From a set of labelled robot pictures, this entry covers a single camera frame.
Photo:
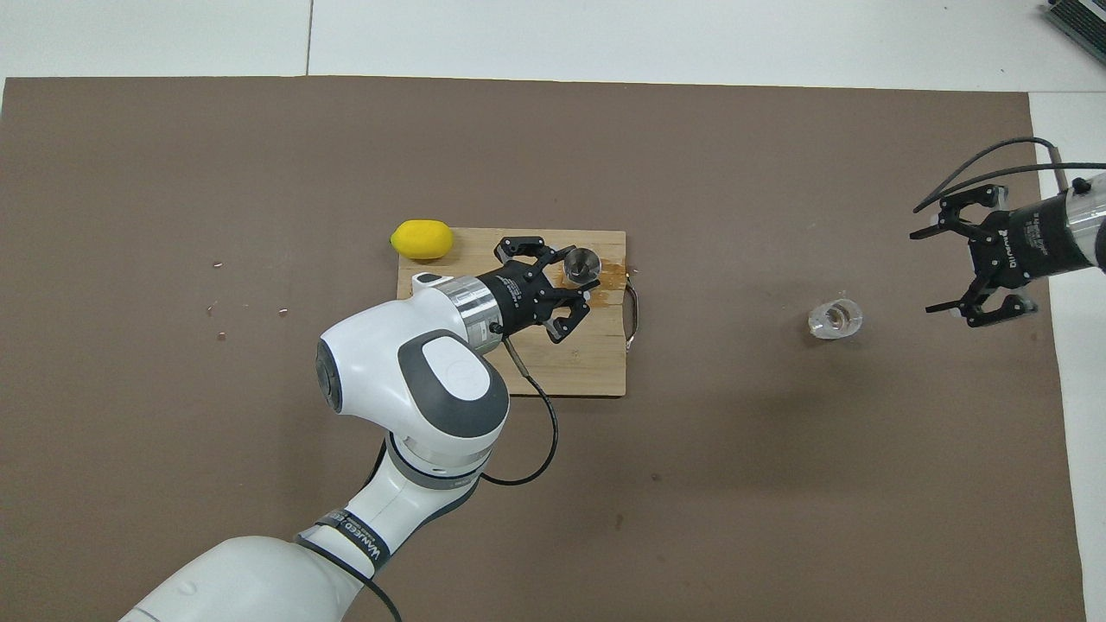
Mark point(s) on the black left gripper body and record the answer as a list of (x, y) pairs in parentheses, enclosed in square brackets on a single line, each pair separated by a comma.
[(518, 298)]

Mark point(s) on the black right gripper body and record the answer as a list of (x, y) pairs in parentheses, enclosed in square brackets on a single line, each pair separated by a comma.
[(1028, 242)]

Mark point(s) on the steel cocktail jigger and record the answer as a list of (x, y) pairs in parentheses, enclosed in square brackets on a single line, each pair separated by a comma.
[(581, 263)]

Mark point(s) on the small clear glass cup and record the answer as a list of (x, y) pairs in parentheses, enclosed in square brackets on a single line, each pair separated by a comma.
[(835, 318)]

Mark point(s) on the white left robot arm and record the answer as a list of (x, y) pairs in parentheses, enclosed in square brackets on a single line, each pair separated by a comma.
[(389, 363)]

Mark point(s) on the bamboo cutting board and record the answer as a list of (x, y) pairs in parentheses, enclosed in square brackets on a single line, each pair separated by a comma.
[(596, 363)]

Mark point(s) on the yellow lemon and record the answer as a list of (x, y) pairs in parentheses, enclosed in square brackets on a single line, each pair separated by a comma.
[(422, 239)]

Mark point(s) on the grey ribbed device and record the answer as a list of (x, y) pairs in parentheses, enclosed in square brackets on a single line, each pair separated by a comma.
[(1080, 17)]

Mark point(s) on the brown table mat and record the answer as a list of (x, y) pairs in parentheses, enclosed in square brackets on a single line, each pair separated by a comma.
[(778, 501)]

